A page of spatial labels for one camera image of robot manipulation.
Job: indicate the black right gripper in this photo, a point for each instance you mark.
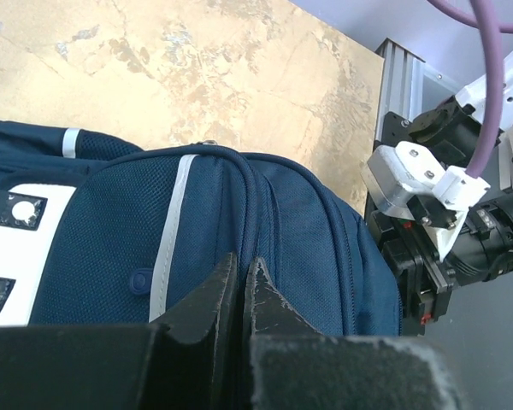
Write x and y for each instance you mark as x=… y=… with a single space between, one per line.
x=425 y=282

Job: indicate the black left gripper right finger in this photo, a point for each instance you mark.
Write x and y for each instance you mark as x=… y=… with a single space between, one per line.
x=290 y=365

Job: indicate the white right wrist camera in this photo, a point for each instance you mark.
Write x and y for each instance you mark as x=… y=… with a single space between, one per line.
x=395 y=175

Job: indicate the aluminium rail frame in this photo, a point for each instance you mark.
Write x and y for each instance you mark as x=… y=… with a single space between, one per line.
x=409 y=87

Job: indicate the navy blue backpack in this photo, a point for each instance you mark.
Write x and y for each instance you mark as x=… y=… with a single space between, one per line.
x=94 y=229

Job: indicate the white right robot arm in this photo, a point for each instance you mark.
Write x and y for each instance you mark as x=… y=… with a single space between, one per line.
x=468 y=130

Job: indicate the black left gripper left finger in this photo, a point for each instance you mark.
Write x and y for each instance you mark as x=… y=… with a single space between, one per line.
x=185 y=359

